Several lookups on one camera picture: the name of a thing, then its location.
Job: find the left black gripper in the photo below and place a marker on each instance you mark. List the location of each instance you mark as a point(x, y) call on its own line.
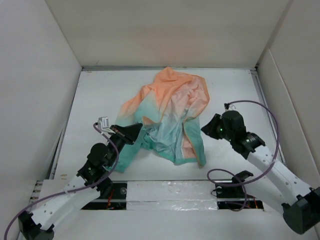
point(128, 134)

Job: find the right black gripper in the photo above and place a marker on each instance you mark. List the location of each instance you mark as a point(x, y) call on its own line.
point(209, 129)

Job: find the orange and teal jacket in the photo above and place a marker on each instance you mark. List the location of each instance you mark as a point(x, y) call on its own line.
point(169, 110)

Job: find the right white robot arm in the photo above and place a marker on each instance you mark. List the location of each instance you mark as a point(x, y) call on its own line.
point(296, 201)

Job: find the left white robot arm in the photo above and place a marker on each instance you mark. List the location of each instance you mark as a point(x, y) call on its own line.
point(92, 181)

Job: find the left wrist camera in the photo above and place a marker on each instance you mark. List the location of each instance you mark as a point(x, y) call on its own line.
point(103, 123)

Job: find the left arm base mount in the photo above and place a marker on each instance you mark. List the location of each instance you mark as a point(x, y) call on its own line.
point(117, 191)

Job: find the metal rail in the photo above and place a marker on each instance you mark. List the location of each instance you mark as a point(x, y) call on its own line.
point(166, 200)

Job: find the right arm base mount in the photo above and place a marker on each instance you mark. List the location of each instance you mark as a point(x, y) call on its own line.
point(235, 192)

